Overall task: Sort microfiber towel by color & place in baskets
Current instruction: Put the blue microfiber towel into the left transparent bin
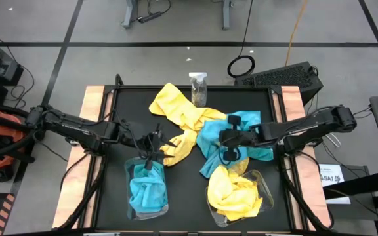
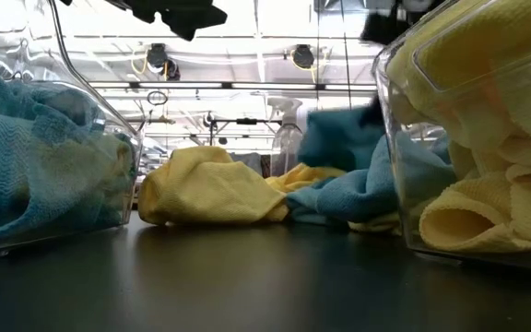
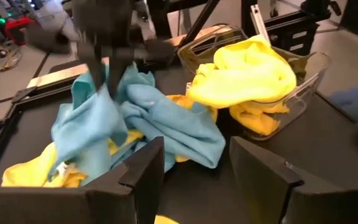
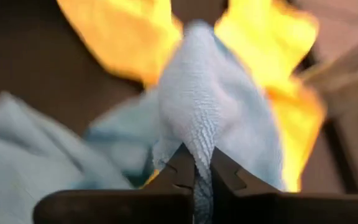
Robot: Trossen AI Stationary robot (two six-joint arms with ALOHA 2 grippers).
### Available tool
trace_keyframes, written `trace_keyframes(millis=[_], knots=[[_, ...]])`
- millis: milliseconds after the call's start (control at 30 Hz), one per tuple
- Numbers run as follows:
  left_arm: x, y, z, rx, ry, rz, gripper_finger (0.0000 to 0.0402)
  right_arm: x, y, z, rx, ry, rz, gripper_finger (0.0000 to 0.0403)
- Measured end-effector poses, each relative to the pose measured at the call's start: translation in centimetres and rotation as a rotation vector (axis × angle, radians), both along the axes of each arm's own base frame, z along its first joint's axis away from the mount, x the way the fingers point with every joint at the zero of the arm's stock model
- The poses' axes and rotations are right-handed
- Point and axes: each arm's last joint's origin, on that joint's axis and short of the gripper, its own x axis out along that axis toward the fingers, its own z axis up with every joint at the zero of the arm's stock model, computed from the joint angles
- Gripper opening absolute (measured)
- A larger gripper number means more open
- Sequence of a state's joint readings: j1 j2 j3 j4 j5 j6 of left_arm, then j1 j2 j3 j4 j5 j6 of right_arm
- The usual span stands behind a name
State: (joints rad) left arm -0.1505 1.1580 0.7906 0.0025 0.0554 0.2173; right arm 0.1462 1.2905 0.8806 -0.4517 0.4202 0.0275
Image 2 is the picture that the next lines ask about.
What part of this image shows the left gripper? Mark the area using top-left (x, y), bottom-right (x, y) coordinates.
top-left (104, 0), bottom-right (229, 42)

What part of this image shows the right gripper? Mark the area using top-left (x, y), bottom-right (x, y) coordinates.
top-left (360, 0), bottom-right (434, 128)

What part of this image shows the clear plastic basket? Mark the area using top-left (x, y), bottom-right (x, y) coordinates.
top-left (0, 0), bottom-right (145, 265)
top-left (371, 0), bottom-right (531, 273)

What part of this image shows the clear spray bottle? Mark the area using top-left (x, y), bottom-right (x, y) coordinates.
top-left (266, 96), bottom-right (304, 177)

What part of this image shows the black background stand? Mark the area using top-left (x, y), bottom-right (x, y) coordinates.
top-left (203, 113), bottom-right (271, 145)

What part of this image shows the black cable reel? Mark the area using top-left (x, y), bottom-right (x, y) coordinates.
top-left (291, 43), bottom-right (316, 70)
top-left (145, 42), bottom-right (182, 82)

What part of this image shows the black hanging cable loop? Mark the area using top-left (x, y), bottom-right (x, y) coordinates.
top-left (147, 89), bottom-right (170, 107)

